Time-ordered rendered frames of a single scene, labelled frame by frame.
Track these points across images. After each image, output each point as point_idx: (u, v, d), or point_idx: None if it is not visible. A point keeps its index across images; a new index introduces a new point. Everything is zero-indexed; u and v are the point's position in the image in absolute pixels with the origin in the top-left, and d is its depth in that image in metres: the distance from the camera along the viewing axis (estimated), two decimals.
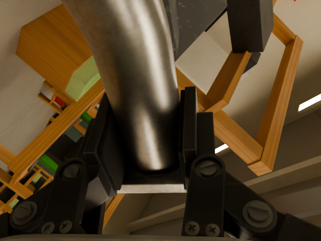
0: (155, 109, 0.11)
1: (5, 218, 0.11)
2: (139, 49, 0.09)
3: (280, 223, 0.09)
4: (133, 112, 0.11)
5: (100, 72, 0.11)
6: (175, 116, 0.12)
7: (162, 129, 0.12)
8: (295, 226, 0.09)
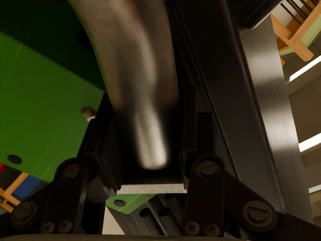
0: (156, 105, 0.11)
1: (5, 218, 0.11)
2: (140, 43, 0.10)
3: (280, 223, 0.09)
4: (133, 107, 0.11)
5: (100, 68, 0.11)
6: (175, 114, 0.12)
7: (162, 126, 0.12)
8: (295, 226, 0.09)
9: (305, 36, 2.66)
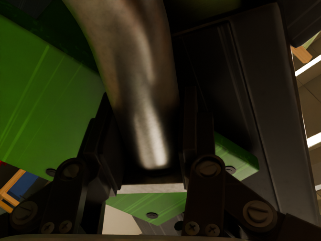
0: (156, 107, 0.11)
1: (5, 218, 0.11)
2: (139, 47, 0.09)
3: (280, 223, 0.09)
4: (133, 110, 0.11)
5: (100, 71, 0.11)
6: (175, 115, 0.12)
7: (163, 127, 0.12)
8: (295, 226, 0.09)
9: None
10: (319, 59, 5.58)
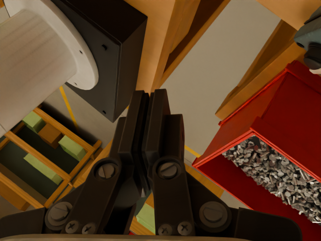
0: None
1: (42, 213, 0.11)
2: None
3: (235, 218, 0.10)
4: None
5: None
6: None
7: None
8: (249, 218, 0.09)
9: None
10: None
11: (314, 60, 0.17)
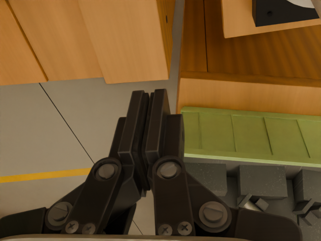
0: None
1: (42, 213, 0.11)
2: None
3: (235, 218, 0.10)
4: None
5: None
6: None
7: None
8: (249, 218, 0.09)
9: None
10: None
11: None
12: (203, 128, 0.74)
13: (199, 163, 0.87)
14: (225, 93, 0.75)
